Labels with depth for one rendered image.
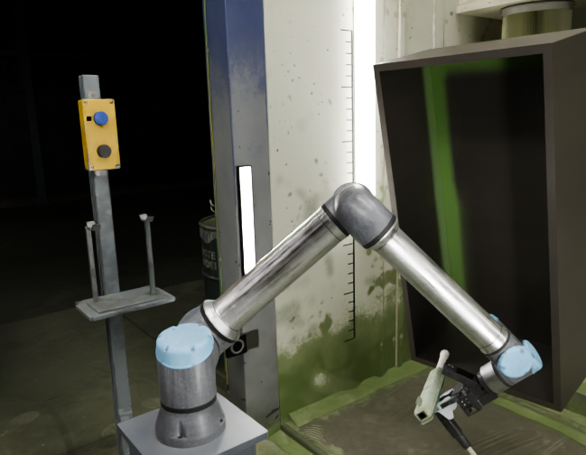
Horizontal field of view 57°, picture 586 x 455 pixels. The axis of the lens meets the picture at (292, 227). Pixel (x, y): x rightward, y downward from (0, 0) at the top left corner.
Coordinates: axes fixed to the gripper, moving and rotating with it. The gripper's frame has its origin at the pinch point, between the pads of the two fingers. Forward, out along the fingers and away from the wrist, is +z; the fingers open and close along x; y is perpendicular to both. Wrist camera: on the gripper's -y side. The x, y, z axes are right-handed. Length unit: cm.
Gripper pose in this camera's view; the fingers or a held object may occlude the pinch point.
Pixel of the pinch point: (432, 405)
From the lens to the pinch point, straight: 189.6
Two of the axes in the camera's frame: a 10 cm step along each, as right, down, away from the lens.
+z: -6.6, 6.1, 4.3
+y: 6.3, 7.7, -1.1
